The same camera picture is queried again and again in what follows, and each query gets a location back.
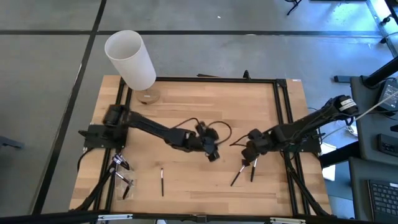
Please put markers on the long thin black makeup brush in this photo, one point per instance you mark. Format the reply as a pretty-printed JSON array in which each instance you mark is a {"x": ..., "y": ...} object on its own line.
[{"x": 126, "y": 193}]

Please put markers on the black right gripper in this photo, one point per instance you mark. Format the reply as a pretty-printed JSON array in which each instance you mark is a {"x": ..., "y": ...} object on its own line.
[{"x": 258, "y": 145}]

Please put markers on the black pole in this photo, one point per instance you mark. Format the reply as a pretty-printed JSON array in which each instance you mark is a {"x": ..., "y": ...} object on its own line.
[{"x": 381, "y": 73}]

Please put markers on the black power adapter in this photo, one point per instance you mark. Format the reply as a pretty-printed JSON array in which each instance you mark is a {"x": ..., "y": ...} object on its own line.
[{"x": 388, "y": 96}]

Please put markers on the white table lamp wooden base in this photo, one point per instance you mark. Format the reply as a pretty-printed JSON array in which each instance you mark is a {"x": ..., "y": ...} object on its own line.
[{"x": 130, "y": 62}]

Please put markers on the white paper sheet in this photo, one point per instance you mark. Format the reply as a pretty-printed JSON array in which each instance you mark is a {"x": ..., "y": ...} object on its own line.
[{"x": 329, "y": 172}]

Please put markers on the thick black makeup brush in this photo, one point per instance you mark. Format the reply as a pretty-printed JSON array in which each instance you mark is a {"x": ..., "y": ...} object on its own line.
[{"x": 162, "y": 183}]

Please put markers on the black aluminium table frame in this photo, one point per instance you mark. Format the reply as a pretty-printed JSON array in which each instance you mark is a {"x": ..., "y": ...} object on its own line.
[{"x": 217, "y": 79}]

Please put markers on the grey floor object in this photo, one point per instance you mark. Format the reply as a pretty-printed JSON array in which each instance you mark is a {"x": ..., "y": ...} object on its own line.
[{"x": 11, "y": 142}]

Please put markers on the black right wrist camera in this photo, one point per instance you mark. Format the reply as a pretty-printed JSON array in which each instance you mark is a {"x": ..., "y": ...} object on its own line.
[{"x": 255, "y": 134}]

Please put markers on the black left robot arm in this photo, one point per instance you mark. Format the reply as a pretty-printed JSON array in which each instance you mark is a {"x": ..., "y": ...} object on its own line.
[{"x": 149, "y": 126}]

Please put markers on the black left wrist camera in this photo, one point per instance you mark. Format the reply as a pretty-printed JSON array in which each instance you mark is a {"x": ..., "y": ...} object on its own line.
[{"x": 205, "y": 129}]

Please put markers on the grey floor bracket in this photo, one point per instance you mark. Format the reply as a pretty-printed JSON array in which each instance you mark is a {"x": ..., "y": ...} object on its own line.
[{"x": 342, "y": 79}]

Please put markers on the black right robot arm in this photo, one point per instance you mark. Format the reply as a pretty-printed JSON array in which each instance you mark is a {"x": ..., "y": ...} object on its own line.
[{"x": 304, "y": 124}]

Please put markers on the silver pen left edge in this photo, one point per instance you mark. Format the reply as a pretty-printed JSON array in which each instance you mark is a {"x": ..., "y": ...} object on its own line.
[{"x": 122, "y": 178}]

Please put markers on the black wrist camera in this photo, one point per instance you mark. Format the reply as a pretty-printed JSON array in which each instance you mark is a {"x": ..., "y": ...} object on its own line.
[
  {"x": 255, "y": 134},
  {"x": 205, "y": 129}
]

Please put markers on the black desk device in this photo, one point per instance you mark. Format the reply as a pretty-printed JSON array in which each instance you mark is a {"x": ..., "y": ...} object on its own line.
[{"x": 388, "y": 145}]

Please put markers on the clear plastic container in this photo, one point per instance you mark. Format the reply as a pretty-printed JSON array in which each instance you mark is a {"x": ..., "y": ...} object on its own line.
[{"x": 119, "y": 195}]

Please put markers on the grey desk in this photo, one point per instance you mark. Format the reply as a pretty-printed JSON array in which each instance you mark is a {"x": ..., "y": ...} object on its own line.
[
  {"x": 370, "y": 130},
  {"x": 357, "y": 193}
]

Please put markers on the black bar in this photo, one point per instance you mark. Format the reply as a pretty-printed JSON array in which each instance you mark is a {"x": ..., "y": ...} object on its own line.
[{"x": 339, "y": 155}]

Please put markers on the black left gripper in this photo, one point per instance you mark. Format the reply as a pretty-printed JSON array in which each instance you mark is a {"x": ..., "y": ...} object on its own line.
[{"x": 208, "y": 144}]

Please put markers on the black keyboard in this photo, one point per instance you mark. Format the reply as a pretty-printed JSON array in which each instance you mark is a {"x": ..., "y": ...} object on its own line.
[{"x": 384, "y": 199}]

